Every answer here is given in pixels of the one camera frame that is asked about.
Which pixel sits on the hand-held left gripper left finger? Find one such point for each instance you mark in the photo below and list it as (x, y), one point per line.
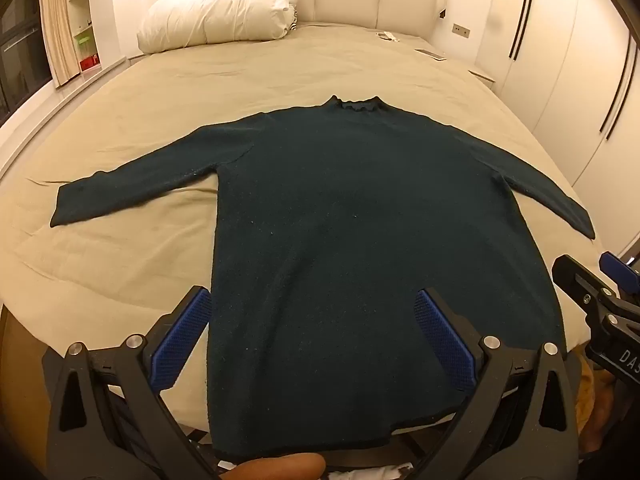
(182, 332)

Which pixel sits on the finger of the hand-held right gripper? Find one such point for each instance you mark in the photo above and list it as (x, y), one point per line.
(575, 277)
(620, 272)

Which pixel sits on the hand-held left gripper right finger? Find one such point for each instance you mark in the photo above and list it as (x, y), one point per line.
(442, 340)

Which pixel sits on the dark green sweater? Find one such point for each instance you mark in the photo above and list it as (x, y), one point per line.
(350, 235)

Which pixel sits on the white wardrobe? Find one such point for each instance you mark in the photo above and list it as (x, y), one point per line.
(560, 60)

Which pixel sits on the beige bed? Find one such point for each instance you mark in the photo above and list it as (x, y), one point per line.
(150, 110)

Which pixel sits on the thin white booklet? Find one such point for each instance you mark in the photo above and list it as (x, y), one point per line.
(430, 55)

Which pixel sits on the red box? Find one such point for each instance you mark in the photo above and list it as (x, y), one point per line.
(89, 64)

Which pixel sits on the small white packet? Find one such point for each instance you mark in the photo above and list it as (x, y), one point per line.
(388, 36)

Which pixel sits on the green box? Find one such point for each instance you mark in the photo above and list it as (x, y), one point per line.
(83, 42)

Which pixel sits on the dark window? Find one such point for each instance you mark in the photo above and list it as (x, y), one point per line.
(20, 55)

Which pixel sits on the white rolled duvet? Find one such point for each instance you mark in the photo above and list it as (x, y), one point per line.
(220, 7)

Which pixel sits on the beige curtain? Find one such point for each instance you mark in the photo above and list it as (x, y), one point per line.
(59, 25)

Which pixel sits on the black and white striped pillow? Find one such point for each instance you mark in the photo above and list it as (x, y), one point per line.
(294, 20)

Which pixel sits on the wall socket plate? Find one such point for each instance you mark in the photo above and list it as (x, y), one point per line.
(461, 30)

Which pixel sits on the white wall shelf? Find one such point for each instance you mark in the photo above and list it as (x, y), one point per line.
(85, 10)

